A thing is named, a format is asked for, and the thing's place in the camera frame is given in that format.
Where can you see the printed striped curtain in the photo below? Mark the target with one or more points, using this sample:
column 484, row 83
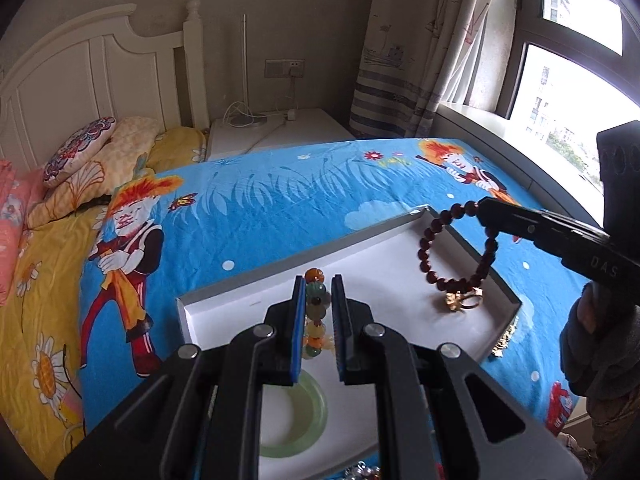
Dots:
column 400, row 60

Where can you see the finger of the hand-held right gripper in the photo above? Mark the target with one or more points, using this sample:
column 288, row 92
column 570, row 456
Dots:
column 530, row 225

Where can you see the blue printed blanket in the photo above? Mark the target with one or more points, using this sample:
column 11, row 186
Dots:
column 280, row 220

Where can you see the white nightstand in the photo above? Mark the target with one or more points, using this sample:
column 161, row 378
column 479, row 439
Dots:
column 310, row 127

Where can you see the yellow pillow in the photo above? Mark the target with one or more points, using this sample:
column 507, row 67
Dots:
column 180, row 147

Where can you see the window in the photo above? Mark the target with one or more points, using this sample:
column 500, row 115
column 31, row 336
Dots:
column 565, row 85

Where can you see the wall socket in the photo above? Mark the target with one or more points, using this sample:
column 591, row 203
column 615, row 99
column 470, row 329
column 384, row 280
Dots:
column 284, row 68

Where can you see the gold butterfly ornament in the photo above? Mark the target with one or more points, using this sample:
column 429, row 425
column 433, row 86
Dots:
column 457, row 302

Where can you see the gold pin brooch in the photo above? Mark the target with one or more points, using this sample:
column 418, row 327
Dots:
column 502, row 347

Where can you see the round embroidered cushion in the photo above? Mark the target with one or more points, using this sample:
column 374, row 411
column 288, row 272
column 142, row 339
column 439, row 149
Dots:
column 77, row 152

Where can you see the person's right hand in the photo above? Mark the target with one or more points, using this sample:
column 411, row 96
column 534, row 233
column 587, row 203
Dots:
column 610, row 350

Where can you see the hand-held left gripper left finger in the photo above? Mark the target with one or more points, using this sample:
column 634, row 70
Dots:
column 299, row 330

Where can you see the green jade bangle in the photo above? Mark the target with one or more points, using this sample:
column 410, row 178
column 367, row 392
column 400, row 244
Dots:
column 320, row 412

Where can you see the white bed headboard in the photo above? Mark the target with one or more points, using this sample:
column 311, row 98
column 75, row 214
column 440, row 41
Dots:
column 100, row 65

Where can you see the white shallow tray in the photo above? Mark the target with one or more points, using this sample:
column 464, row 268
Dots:
column 390, row 270

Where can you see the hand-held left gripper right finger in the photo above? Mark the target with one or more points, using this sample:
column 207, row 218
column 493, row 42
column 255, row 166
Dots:
column 339, row 330

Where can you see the person's right forearm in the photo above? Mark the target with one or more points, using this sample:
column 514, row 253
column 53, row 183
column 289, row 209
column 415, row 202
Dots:
column 617, row 427

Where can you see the yellow flowered bedsheet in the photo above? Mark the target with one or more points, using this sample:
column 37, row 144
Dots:
column 30, row 340

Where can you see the pale shell print pillow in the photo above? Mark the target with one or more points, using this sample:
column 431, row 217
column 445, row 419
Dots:
column 120, row 155

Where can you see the white pole lamp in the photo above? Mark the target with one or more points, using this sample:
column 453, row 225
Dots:
column 245, row 60

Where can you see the pink folded quilt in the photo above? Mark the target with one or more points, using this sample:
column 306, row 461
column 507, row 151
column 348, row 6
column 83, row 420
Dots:
column 15, row 220

